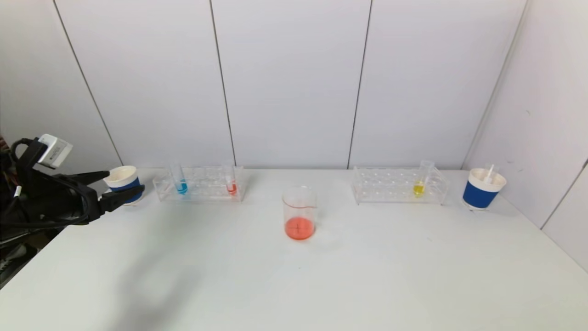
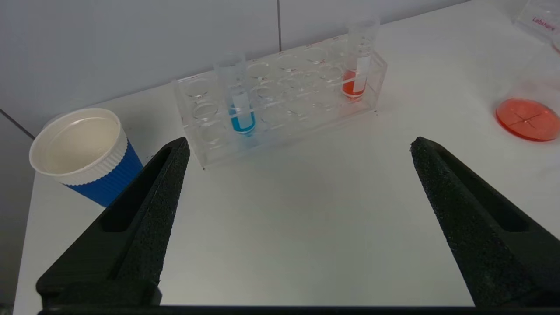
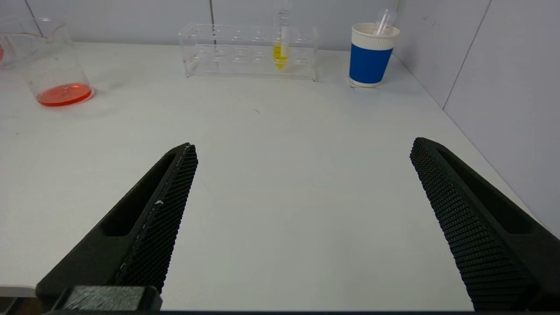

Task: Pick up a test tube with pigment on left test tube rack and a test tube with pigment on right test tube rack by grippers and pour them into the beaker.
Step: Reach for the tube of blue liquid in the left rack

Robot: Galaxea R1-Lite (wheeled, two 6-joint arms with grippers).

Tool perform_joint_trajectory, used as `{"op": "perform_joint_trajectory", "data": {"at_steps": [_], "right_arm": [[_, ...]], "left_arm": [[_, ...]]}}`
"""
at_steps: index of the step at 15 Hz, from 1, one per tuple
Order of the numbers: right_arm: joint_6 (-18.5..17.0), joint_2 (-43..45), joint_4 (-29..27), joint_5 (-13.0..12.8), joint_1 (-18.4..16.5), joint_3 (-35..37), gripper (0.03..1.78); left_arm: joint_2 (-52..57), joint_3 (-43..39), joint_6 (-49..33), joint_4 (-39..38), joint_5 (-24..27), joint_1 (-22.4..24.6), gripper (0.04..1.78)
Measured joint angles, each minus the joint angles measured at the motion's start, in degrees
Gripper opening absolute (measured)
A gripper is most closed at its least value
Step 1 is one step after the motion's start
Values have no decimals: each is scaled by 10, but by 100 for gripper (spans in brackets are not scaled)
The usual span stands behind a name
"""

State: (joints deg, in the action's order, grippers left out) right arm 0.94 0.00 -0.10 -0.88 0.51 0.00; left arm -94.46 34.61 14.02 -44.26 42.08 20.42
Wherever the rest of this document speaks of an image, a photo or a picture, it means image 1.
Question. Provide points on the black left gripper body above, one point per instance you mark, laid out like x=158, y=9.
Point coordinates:
x=92, y=202

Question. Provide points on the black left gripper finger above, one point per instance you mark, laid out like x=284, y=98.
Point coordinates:
x=89, y=177
x=119, y=196

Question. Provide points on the test tube with blue pigment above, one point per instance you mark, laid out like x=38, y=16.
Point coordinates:
x=182, y=187

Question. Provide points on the graduated clear plastic test tube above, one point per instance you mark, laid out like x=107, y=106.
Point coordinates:
x=489, y=174

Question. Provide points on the clear acrylic test tube rack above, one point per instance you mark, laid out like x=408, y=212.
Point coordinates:
x=206, y=185
x=390, y=186

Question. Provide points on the test tube with red pigment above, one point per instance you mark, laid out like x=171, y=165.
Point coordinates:
x=232, y=187

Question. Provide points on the clear glass beaker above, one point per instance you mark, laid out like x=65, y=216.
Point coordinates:
x=299, y=227

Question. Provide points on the test tube with yellow pigment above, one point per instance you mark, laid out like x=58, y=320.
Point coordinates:
x=418, y=188

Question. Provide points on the blue white paper cup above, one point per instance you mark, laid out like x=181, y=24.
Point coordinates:
x=120, y=177
x=480, y=195

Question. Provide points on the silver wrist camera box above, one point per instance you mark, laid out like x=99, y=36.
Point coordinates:
x=54, y=151

